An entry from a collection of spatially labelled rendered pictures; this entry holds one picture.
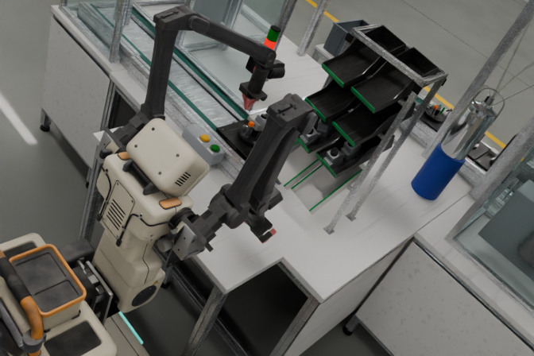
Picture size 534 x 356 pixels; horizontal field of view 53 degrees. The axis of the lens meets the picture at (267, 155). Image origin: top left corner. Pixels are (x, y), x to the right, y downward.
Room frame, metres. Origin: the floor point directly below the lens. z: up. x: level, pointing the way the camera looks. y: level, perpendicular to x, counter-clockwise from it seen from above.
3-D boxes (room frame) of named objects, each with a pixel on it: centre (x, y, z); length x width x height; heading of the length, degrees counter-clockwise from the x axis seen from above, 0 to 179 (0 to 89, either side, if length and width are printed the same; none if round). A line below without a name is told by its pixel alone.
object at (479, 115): (2.37, -0.83, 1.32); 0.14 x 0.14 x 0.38
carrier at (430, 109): (2.99, -0.82, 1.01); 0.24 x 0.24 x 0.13; 60
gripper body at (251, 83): (1.78, 0.15, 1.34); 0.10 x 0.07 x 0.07; 59
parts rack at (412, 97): (1.90, -0.28, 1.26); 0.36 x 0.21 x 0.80; 60
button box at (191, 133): (1.83, 0.28, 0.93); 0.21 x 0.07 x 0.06; 60
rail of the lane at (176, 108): (1.98, 0.41, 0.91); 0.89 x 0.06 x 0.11; 60
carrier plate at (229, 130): (1.98, 0.09, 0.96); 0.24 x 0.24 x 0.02; 60
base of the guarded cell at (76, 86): (2.91, 0.79, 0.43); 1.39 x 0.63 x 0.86; 150
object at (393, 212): (2.36, -0.13, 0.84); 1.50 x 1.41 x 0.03; 60
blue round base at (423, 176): (2.37, -0.83, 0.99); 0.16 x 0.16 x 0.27
